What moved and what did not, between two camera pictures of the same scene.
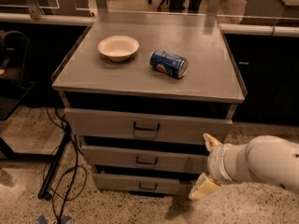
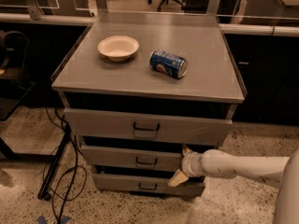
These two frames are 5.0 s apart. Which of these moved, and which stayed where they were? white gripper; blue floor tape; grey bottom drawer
Moved: white gripper
Stayed: grey bottom drawer; blue floor tape
